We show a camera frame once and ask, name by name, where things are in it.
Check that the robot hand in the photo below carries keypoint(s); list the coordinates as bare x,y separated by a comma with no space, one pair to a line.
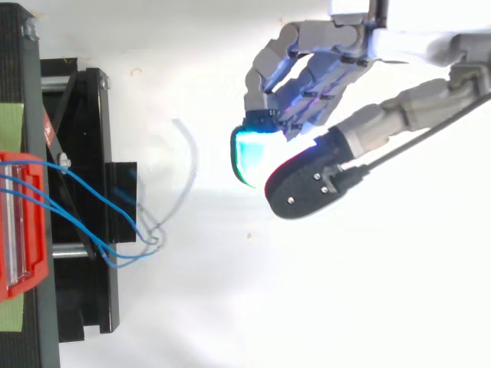
307,191

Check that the black stand with green tape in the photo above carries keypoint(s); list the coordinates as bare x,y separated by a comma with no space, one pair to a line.
88,134

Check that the red plastic bin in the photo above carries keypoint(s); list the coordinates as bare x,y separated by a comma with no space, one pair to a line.
32,230

